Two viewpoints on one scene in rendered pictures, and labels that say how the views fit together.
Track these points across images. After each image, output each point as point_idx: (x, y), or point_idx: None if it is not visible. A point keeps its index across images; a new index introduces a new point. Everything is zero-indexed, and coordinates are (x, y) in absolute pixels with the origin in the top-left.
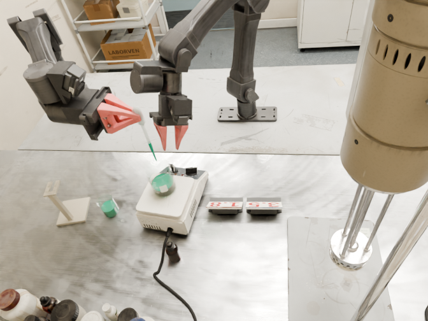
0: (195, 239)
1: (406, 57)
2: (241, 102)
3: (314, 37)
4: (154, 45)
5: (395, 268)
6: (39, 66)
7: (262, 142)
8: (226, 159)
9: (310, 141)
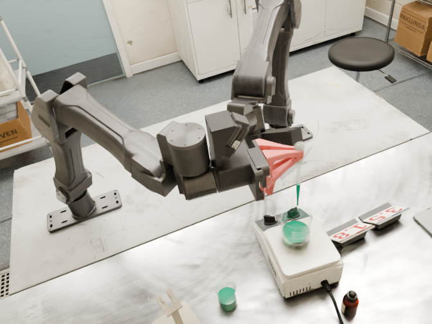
0: (350, 281)
1: None
2: (278, 128)
3: (210, 65)
4: (29, 120)
5: None
6: (180, 130)
7: (319, 161)
8: (301, 190)
9: (360, 143)
